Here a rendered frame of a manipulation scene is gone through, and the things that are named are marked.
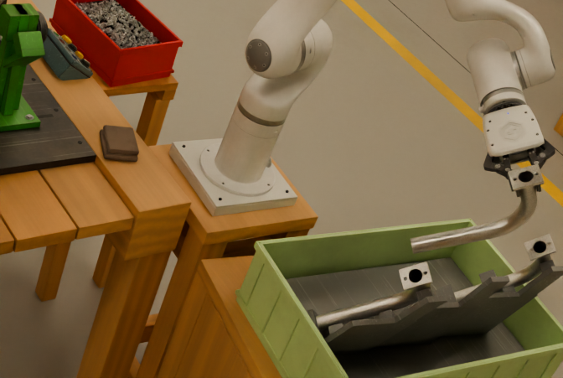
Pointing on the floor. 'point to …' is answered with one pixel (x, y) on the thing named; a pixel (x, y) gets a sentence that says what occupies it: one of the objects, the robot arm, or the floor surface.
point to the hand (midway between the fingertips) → (525, 181)
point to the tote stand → (216, 328)
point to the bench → (105, 192)
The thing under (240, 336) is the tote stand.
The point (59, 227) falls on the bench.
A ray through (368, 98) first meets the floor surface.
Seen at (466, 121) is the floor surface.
